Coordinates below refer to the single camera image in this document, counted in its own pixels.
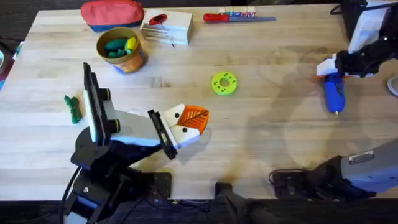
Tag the green vegetable toy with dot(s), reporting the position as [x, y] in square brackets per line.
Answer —
[74, 109]

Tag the green disc with holes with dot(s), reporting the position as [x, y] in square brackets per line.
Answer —
[224, 83]

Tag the brown tub with toys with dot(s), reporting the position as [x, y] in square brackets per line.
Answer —
[121, 53]

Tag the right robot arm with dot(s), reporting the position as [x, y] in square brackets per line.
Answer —
[370, 171]

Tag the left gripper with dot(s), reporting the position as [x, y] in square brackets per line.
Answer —
[133, 127]

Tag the white cardboard box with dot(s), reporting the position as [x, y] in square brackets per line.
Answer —
[174, 29]

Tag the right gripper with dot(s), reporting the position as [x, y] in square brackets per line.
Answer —
[357, 62]

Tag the red and blue zip pouch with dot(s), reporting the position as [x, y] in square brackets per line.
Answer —
[112, 14]

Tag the white tape roll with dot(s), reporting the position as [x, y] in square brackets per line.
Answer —
[393, 86]

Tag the black camera stand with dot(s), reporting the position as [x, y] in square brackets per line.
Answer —
[228, 199]

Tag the black rail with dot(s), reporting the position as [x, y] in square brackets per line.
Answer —
[311, 213]

